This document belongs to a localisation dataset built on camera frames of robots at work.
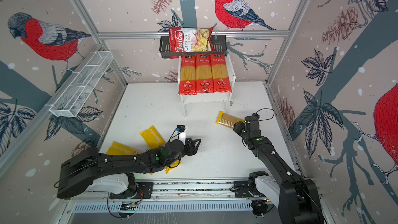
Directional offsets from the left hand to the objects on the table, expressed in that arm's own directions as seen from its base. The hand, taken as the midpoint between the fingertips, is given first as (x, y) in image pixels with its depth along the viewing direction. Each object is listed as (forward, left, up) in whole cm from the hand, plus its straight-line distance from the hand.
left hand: (197, 142), depth 77 cm
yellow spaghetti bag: (+6, +26, -10) cm, 28 cm away
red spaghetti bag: (+20, +5, +23) cm, 31 cm away
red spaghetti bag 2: (+19, -3, +23) cm, 30 cm away
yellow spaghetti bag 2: (+1, +45, -11) cm, 47 cm away
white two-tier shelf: (+25, -8, +5) cm, 27 cm away
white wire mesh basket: (+15, +59, +17) cm, 63 cm away
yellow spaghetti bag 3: (+19, -18, -10) cm, 28 cm away
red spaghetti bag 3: (+19, -12, +24) cm, 33 cm away
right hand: (+11, -22, -4) cm, 25 cm away
